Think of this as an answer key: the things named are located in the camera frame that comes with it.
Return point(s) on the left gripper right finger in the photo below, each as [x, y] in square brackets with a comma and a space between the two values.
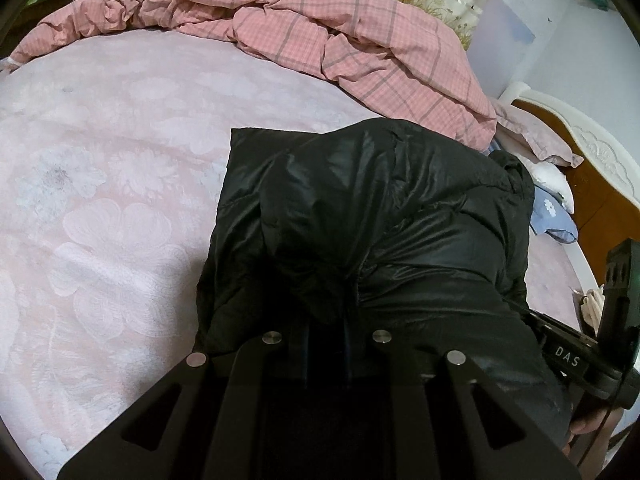
[404, 412]

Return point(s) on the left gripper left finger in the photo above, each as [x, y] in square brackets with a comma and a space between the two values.
[198, 421]

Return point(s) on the black puffer jacket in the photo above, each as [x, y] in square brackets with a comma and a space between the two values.
[381, 225]

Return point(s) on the person right hand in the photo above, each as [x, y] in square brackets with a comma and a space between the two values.
[602, 422]

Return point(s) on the cream folded garment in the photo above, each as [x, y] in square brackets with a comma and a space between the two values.
[592, 307]

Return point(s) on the blue flower pillow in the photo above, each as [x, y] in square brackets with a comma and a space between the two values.
[549, 217]

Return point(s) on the white and wood headboard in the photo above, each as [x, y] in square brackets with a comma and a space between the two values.
[605, 185]

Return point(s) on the white pillow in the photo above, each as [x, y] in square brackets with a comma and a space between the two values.
[551, 179]

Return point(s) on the mauve pillow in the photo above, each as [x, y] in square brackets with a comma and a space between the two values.
[518, 127]

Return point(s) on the pink floral bedsheet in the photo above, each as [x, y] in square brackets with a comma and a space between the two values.
[112, 160]

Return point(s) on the pink plaid duvet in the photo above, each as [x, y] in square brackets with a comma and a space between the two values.
[393, 58]

